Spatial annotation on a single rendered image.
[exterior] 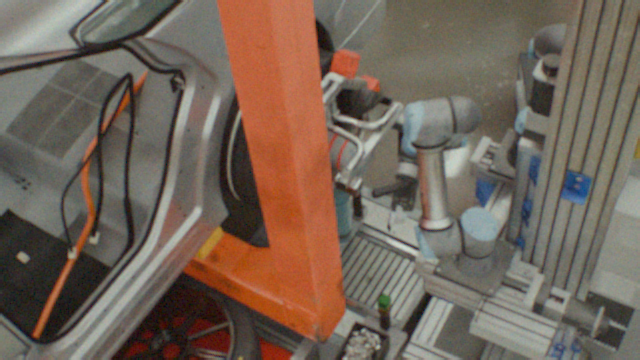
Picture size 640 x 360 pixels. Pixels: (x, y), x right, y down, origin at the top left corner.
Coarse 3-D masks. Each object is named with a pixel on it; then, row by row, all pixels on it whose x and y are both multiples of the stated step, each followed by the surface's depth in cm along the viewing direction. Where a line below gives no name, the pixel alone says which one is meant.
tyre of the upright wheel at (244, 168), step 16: (320, 64) 310; (240, 128) 305; (224, 144) 309; (240, 144) 305; (224, 160) 313; (240, 160) 308; (224, 176) 318; (240, 176) 312; (240, 192) 320; (256, 192) 312
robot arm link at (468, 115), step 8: (456, 96) 260; (456, 104) 257; (464, 104) 258; (472, 104) 260; (456, 112) 257; (464, 112) 257; (472, 112) 259; (480, 112) 264; (464, 120) 257; (472, 120) 259; (480, 120) 265; (464, 128) 259; (472, 128) 263; (448, 136) 285; (456, 136) 280; (464, 136) 281; (448, 144) 293; (456, 144) 292; (464, 144) 299
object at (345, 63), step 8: (336, 56) 313; (344, 56) 312; (352, 56) 311; (360, 56) 316; (336, 64) 314; (344, 64) 312; (352, 64) 312; (336, 72) 315; (344, 72) 313; (352, 72) 315
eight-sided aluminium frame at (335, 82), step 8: (328, 80) 310; (336, 80) 310; (344, 80) 311; (352, 80) 318; (360, 80) 325; (328, 88) 313; (336, 88) 308; (352, 88) 321; (360, 88) 327; (328, 96) 305; (352, 96) 336; (328, 104) 307; (352, 104) 340; (368, 112) 344; (368, 120) 347; (352, 128) 347; (360, 128) 346; (360, 136) 346
